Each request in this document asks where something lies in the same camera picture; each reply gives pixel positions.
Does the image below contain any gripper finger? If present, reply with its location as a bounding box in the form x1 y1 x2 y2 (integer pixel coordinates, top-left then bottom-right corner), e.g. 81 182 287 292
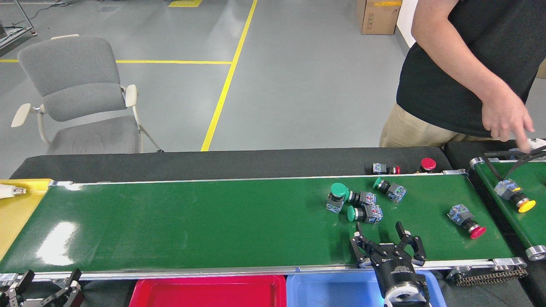
41 268 84 307
0 269 35 307

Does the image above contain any cardboard box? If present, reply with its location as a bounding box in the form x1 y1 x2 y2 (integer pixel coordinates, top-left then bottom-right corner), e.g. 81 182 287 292
356 0 402 35

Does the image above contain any green push button switch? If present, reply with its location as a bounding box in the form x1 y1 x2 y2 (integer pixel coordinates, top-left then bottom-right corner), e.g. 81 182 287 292
346 191 377 207
347 205 383 224
373 177 407 204

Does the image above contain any black guide frame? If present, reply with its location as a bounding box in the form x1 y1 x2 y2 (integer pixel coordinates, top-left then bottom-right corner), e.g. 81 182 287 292
483 145 546 180

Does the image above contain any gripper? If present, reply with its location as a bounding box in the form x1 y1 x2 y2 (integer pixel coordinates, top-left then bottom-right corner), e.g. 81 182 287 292
350 221 427 295

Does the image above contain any metal rack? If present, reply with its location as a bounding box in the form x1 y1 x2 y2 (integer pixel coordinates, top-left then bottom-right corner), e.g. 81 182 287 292
0 0 37 48

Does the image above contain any red plastic tray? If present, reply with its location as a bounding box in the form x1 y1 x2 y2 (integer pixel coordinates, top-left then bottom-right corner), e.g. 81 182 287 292
129 275 287 307

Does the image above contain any grey office chair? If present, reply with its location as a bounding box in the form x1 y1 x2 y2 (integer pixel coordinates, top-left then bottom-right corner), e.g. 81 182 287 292
11 34 164 155

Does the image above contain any white light bulb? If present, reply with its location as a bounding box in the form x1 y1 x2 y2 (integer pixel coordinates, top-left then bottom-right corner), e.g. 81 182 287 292
0 184 27 200

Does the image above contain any blue plastic tray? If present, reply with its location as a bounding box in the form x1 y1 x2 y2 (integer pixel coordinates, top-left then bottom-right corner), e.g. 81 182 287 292
286 269 447 307

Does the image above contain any person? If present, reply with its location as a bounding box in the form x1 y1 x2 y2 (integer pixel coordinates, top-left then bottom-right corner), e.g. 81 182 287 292
379 0 546 148

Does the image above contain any green mushroom button switch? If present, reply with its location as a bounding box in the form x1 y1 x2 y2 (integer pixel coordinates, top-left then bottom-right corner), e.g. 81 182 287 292
326 182 349 214

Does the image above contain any black drive chain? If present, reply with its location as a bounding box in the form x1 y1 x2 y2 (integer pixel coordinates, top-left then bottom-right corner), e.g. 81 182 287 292
454 266 527 286

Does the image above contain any green main conveyor belt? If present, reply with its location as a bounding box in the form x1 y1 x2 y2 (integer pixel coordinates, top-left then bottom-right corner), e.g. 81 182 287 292
0 168 527 284

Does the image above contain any green feeder conveyor belt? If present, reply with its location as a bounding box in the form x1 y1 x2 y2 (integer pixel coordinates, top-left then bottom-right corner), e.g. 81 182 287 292
469 156 546 261

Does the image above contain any yellow push button switch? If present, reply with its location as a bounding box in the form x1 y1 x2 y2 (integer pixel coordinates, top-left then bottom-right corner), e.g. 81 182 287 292
494 179 536 213

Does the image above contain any red push button switch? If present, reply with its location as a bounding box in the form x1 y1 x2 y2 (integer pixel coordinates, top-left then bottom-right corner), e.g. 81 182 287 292
371 162 401 175
447 204 487 240

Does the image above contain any person's right hand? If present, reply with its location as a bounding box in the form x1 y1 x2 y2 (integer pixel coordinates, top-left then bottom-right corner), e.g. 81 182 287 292
482 92 536 154

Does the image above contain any yellow plastic tray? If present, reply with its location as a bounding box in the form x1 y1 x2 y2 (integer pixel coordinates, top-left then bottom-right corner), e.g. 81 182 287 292
0 178 54 261

